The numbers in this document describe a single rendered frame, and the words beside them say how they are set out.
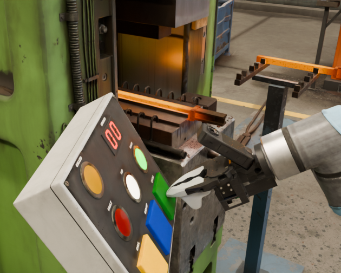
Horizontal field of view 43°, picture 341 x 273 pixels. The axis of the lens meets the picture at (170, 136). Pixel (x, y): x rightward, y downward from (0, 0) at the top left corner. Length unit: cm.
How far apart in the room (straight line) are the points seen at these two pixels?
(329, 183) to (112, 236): 42
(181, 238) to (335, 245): 133
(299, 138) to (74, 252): 43
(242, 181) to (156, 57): 84
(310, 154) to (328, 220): 190
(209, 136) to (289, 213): 191
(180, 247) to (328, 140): 70
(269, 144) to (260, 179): 8
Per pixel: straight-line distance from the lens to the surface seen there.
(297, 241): 247
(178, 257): 137
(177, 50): 153
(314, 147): 79
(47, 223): 62
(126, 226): 68
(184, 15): 114
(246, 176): 84
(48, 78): 97
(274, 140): 80
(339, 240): 255
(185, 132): 129
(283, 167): 80
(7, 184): 133
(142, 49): 160
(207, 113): 126
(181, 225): 130
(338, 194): 87
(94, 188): 63
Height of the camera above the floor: 150
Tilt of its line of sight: 26 degrees down
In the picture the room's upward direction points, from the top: 2 degrees clockwise
